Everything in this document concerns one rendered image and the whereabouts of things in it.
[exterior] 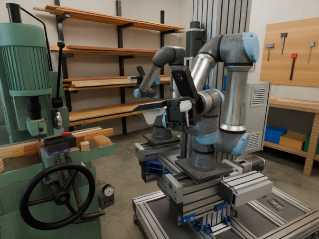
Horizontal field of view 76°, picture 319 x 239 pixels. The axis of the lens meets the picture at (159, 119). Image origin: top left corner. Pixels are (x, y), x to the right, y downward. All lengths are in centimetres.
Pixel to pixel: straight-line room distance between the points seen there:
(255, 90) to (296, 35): 236
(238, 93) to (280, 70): 279
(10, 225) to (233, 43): 124
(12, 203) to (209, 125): 90
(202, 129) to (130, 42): 350
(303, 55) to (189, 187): 292
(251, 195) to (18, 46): 128
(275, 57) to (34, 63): 331
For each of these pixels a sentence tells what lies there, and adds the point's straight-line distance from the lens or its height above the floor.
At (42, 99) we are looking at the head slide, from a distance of 128.
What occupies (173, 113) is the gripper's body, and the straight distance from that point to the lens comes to 56.
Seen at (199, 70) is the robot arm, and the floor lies 131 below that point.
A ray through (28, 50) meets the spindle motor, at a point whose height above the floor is 139.
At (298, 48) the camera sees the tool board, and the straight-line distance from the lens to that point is 365.
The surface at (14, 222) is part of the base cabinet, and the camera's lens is 121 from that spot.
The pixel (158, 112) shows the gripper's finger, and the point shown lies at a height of 121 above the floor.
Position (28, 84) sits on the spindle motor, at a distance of 109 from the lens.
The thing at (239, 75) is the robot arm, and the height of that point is 129.
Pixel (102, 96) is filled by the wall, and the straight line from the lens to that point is 380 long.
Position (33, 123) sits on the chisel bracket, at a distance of 115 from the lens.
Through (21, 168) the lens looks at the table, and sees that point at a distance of 109.
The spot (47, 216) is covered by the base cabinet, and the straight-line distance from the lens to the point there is 123.
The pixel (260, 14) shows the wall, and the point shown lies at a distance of 395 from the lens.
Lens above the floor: 133
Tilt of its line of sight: 15 degrees down
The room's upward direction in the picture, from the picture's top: straight up
